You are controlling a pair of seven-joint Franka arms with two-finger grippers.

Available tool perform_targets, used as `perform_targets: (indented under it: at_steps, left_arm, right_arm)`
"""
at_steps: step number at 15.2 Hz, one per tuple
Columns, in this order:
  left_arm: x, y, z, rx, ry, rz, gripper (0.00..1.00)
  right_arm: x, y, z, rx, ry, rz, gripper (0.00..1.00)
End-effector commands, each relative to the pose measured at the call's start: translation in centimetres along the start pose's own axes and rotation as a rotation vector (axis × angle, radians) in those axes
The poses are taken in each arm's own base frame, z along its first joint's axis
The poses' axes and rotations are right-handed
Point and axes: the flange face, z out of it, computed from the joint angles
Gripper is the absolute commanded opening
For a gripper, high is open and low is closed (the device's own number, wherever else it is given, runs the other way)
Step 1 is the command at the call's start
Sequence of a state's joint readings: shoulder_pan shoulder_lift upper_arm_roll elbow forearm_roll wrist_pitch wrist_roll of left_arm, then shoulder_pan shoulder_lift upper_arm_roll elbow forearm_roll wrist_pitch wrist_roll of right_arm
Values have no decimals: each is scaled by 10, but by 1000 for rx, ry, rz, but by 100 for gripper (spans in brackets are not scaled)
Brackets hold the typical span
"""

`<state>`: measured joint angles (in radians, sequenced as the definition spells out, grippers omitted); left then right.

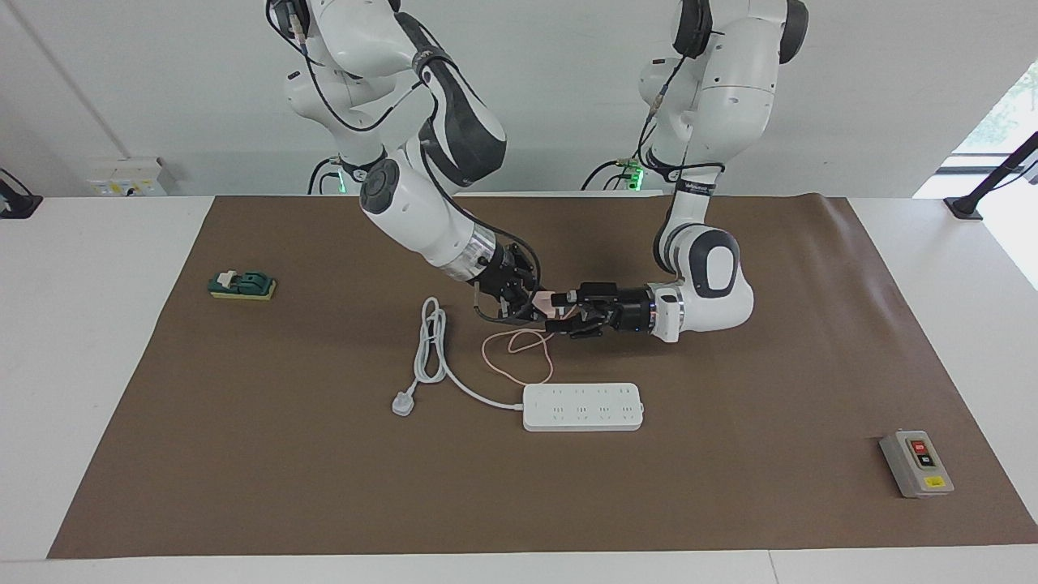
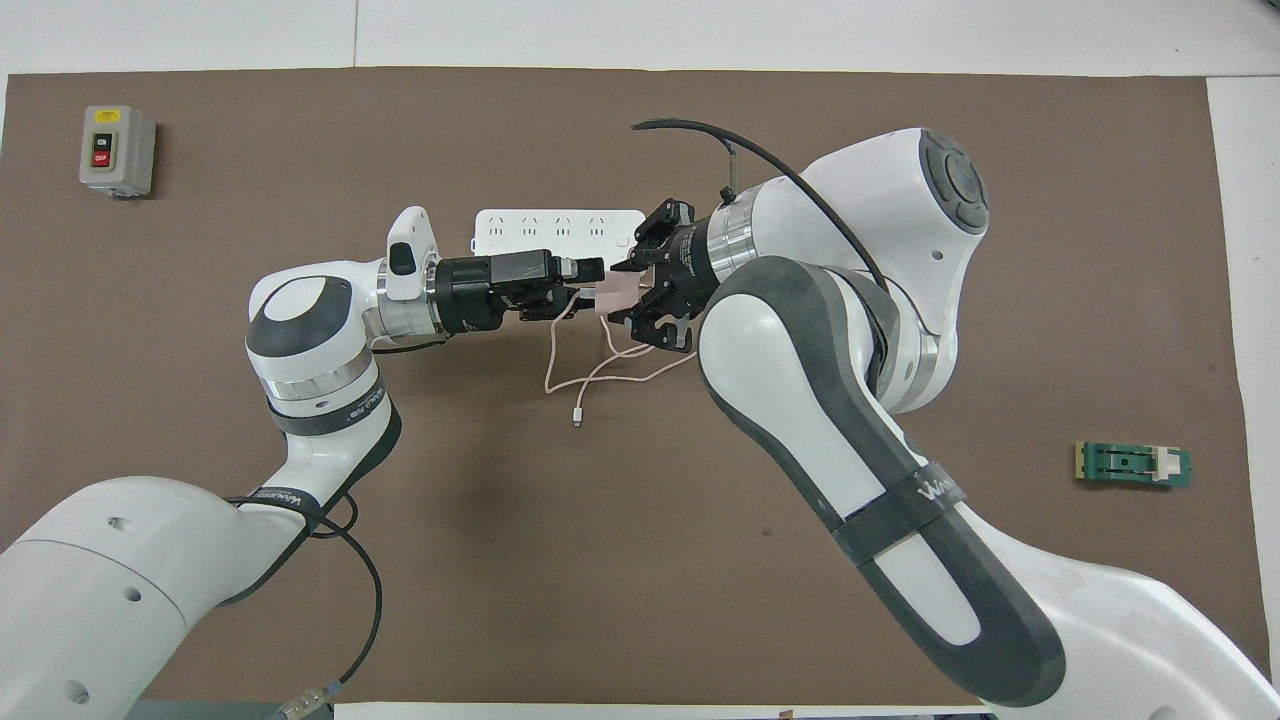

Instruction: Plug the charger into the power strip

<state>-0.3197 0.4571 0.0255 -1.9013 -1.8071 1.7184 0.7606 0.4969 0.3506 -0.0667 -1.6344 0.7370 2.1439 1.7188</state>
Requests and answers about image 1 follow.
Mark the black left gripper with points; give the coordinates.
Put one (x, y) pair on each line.
(620, 310)

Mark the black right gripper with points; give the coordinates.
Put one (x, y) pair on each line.
(504, 280)

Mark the pink charger adapter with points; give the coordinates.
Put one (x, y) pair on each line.
(547, 303)

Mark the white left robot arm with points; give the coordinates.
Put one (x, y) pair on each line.
(730, 89)

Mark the white power strip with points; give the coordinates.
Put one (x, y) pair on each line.
(584, 407)

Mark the brown table mat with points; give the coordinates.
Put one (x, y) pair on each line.
(649, 503)

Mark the black table clamp stand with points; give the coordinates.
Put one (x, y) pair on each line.
(16, 204)
(965, 207)

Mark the green knife switch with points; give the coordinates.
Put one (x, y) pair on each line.
(243, 285)

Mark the grey on-off switch box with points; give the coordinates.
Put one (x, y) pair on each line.
(916, 464)

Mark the white wall socket box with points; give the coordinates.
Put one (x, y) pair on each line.
(122, 177)

